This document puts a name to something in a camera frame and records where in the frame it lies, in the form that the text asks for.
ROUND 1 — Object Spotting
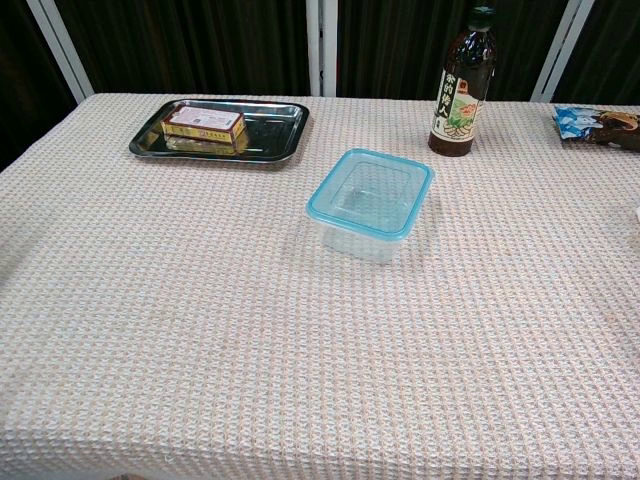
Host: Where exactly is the clear plastic container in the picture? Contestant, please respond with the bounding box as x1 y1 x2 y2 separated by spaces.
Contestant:
318 172 432 265

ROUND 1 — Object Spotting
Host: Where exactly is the blue rimmed clear lid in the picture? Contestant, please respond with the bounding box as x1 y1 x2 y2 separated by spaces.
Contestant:
305 148 435 239

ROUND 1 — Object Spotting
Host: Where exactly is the stainless steel tray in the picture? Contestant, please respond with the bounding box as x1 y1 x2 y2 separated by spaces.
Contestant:
128 98 310 164

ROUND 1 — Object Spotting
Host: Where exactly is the beige waffle tablecloth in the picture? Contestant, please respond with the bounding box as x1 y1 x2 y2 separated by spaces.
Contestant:
0 92 640 480

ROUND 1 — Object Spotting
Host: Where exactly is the black curtain panel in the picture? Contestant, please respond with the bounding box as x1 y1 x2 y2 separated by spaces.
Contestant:
0 0 77 171
552 0 640 107
335 0 571 102
53 0 311 97

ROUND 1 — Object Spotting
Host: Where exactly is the dark glass sauce bottle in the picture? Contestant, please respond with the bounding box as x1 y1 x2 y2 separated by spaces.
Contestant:
427 4 498 158

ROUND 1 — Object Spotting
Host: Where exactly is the blue brown snack bag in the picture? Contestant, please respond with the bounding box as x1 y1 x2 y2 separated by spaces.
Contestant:
552 104 640 150

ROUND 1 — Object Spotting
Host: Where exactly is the white frame post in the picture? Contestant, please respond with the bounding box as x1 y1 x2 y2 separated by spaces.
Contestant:
530 0 596 103
305 0 339 98
27 0 96 101

